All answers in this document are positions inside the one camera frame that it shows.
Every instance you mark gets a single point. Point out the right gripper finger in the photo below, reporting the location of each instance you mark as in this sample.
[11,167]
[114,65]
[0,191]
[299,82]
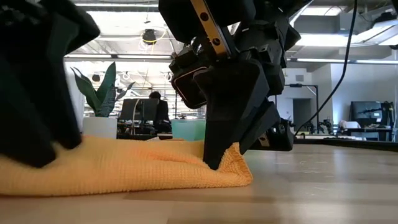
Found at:
[230,102]
[261,124]

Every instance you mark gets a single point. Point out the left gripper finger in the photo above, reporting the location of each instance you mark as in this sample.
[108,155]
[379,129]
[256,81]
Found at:
[28,118]
[68,93]

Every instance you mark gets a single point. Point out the orange microfibre towel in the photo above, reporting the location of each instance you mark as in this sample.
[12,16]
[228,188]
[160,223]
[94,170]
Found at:
[124,168]

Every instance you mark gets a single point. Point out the green snake plant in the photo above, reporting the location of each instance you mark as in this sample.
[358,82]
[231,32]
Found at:
[104,99]

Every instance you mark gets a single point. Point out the white plant pot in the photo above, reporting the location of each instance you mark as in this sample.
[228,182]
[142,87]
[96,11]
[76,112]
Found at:
[99,127]

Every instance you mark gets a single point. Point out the teal translucent plastic bin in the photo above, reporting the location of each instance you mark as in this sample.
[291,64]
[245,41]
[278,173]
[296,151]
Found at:
[186,130]

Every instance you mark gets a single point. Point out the person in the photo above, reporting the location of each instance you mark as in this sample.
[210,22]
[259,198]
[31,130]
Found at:
[161,112]

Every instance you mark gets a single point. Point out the dark background monitor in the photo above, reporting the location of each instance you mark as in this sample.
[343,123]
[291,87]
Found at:
[136,109]

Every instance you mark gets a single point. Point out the long white light strip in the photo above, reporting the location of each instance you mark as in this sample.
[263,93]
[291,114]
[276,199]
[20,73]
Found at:
[140,56]

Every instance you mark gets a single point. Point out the background monitor on desk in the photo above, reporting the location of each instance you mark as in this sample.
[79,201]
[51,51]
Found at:
[365,110]

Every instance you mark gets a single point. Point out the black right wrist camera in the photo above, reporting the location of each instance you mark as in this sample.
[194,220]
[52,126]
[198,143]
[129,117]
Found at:
[186,84]

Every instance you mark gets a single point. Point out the black station frame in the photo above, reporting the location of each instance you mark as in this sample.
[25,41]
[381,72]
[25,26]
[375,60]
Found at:
[303,85]

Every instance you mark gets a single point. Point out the black aluminium table frame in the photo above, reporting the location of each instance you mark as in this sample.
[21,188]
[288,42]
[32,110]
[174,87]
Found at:
[357,145]

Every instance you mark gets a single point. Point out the black ceiling camera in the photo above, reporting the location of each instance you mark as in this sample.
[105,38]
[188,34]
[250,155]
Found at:
[149,36]

